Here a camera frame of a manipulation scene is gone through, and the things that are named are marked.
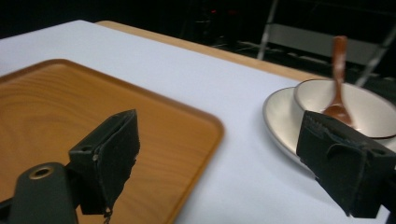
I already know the white table cover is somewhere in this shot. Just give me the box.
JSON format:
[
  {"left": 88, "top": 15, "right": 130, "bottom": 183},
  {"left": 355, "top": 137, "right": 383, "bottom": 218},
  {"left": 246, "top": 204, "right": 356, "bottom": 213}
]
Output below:
[{"left": 0, "top": 20, "right": 391, "bottom": 224}]

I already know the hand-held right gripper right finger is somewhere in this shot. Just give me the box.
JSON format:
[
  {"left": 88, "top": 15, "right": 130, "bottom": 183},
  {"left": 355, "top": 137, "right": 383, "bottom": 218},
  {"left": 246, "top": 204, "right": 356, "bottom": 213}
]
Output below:
[{"left": 295, "top": 109, "right": 396, "bottom": 219}]

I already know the white bowl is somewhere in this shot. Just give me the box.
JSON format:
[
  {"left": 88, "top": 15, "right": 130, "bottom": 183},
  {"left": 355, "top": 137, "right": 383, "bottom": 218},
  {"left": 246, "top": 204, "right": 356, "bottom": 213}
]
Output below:
[{"left": 292, "top": 77, "right": 396, "bottom": 140}]

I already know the metal stand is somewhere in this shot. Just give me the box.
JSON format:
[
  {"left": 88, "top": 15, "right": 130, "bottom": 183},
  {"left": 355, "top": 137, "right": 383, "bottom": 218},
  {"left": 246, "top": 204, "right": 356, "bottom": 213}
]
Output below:
[{"left": 257, "top": 0, "right": 396, "bottom": 88}]

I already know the brown wooden spoon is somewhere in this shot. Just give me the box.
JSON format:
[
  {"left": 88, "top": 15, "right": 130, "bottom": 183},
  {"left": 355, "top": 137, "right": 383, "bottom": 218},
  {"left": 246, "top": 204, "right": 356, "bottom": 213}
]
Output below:
[{"left": 321, "top": 35, "right": 355, "bottom": 128}]

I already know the wooden tray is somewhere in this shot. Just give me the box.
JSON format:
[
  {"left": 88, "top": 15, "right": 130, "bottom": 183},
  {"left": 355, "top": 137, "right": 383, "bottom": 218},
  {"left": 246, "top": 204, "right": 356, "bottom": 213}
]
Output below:
[{"left": 0, "top": 58, "right": 225, "bottom": 224}]

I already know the white plate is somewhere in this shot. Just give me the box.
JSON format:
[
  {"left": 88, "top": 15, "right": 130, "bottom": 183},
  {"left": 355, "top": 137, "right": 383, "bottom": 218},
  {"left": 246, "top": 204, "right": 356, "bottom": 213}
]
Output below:
[{"left": 262, "top": 86, "right": 396, "bottom": 171}]

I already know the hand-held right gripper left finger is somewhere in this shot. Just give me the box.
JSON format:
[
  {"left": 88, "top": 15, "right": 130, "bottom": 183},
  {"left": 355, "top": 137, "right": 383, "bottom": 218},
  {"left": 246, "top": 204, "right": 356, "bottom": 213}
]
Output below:
[{"left": 67, "top": 108, "right": 141, "bottom": 217}]

